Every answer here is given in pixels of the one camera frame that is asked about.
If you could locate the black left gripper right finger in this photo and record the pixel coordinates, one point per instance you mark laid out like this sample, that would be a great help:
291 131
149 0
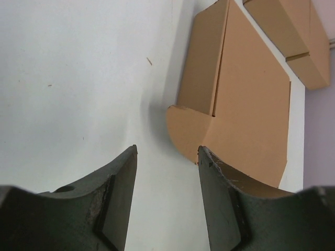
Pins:
243 213

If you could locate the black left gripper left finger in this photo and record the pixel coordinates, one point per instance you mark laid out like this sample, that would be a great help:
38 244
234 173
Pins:
91 213

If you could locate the cardboard box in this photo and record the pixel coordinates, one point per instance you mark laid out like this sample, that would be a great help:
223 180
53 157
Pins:
286 23
312 66
234 96

